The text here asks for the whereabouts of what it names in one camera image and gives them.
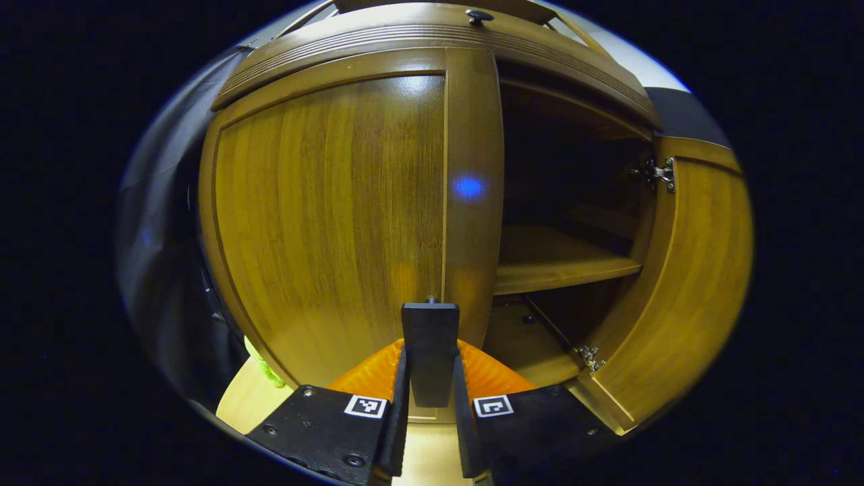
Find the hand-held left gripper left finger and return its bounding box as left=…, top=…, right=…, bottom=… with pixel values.
left=244, top=339, right=411, bottom=486

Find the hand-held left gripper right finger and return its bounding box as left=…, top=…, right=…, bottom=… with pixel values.
left=451, top=340, right=625, bottom=486

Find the black door handle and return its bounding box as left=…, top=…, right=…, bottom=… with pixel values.
left=402, top=302, right=460, bottom=408

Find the wooden double-door shoe cabinet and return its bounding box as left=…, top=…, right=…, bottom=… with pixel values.
left=211, top=0, right=664, bottom=391

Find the wooden shoe cabinet door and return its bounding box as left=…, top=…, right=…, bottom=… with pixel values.
left=567, top=137, right=755, bottom=436
left=198, top=46, right=506, bottom=425

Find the metal door hinge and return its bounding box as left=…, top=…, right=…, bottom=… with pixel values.
left=631, top=157, right=676, bottom=194
left=577, top=344, right=607, bottom=375

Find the wooden cabinet drawer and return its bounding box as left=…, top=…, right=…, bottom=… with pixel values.
left=211, top=3, right=662, bottom=132

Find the yellow green cloth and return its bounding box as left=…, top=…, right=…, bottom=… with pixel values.
left=243, top=335, right=288, bottom=389

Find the wooden inner shelf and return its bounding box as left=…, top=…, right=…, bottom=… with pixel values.
left=494, top=225, right=643, bottom=296

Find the black backdrop cloth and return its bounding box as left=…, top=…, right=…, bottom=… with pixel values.
left=116, top=46, right=733, bottom=406

